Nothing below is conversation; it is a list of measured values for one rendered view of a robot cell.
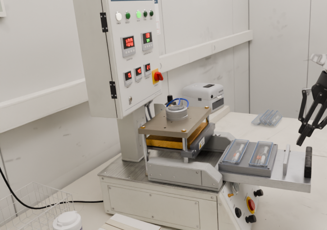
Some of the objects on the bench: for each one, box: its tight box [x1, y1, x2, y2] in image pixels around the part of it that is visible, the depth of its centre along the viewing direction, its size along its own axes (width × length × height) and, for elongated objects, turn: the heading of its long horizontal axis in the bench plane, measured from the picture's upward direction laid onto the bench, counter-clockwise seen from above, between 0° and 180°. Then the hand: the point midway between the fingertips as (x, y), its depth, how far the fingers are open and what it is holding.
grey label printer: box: [182, 83, 224, 113], centre depth 225 cm, size 25×20×17 cm
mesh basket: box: [0, 182, 75, 230], centre depth 113 cm, size 22×26×13 cm
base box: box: [99, 176, 261, 230], centre depth 126 cm, size 54×38×17 cm
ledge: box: [202, 106, 230, 124], centre depth 204 cm, size 30×84×4 cm, turn 163°
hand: (303, 134), depth 99 cm, fingers closed
